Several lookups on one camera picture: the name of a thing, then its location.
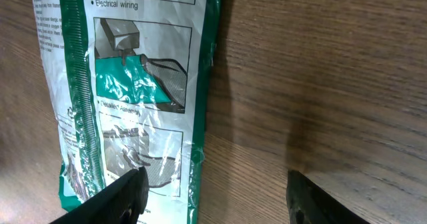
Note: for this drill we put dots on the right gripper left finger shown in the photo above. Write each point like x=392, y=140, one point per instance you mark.
x=121, y=202

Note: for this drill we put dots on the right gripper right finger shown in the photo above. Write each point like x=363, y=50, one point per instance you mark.
x=309, y=204

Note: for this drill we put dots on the green white 3M packet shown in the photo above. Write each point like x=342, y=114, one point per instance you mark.
x=128, y=82

